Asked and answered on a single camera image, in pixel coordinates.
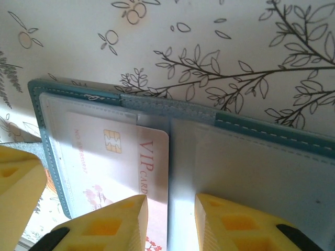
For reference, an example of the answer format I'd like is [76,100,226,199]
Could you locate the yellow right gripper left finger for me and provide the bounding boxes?
[51,195,149,251]

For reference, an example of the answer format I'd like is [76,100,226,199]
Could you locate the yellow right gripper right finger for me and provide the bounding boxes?
[195,193,295,251]

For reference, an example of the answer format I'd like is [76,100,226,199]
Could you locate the teal leather card holder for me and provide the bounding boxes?
[0,77,335,251]

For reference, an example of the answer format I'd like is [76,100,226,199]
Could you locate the white floral VIP card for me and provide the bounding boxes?
[65,111,170,251]

